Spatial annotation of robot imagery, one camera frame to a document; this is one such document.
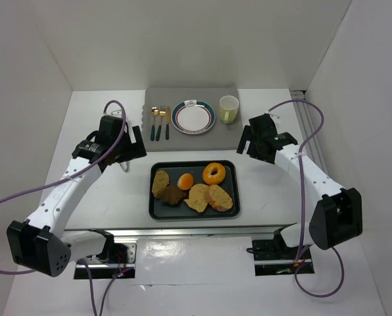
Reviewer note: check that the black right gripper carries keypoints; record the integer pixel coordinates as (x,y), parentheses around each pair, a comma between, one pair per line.
(252,149)

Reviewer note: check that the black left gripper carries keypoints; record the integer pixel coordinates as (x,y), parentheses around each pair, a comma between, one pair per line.
(132,149)

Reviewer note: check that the metal food tongs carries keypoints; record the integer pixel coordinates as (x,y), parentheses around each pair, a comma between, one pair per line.
(124,166)

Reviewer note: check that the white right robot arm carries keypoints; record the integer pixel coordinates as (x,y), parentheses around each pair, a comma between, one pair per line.
(332,213)

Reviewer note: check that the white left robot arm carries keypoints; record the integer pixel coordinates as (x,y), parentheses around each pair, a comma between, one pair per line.
(39,243)

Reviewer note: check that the crusted seeded bread slice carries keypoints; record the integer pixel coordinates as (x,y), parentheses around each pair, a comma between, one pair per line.
(218,198)

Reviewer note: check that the dark brown bread piece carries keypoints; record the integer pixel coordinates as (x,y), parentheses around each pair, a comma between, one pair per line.
(172,195)

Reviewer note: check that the large seeded bread slice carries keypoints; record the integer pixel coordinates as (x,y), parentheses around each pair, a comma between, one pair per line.
(196,198)

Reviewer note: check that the pale green mug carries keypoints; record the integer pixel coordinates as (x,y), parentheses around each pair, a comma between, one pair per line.
(229,106)

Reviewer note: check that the orange glazed donut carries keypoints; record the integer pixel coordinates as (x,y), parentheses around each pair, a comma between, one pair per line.
(214,173)

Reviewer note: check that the grey placemat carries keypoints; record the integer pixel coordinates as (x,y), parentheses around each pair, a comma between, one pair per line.
(220,137)

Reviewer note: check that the white plate with teal rim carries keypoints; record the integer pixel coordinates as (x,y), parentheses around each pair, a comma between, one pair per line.
(193,117)

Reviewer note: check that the small orange bun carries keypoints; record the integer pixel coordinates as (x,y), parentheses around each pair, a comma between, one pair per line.
(185,182)

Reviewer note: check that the black baking tray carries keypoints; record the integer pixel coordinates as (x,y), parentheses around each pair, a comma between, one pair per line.
(181,212)

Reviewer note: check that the gold spoon green handle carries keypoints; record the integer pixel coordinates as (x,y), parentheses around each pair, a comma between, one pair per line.
(154,114)

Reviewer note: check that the gold fork green handle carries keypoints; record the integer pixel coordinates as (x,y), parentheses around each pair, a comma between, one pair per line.
(162,113)

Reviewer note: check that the aluminium rail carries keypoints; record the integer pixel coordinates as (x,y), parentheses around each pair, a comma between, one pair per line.
(180,232)

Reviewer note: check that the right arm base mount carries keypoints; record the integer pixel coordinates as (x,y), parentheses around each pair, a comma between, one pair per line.
(271,259)

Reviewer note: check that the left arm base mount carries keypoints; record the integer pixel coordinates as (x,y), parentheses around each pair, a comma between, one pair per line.
(120,261)

